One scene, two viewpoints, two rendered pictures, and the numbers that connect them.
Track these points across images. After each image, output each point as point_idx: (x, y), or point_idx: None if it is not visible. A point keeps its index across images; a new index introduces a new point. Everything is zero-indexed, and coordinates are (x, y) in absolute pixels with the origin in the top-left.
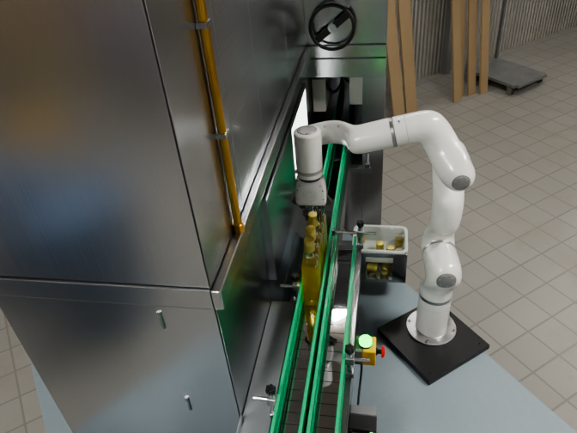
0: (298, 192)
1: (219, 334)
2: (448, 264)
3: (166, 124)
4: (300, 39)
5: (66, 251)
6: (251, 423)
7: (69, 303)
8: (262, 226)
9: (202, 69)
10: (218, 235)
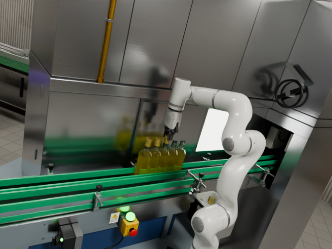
0: (165, 115)
1: (47, 109)
2: (206, 214)
3: None
4: (265, 90)
5: (39, 40)
6: None
7: (34, 71)
8: (137, 118)
9: None
10: (77, 62)
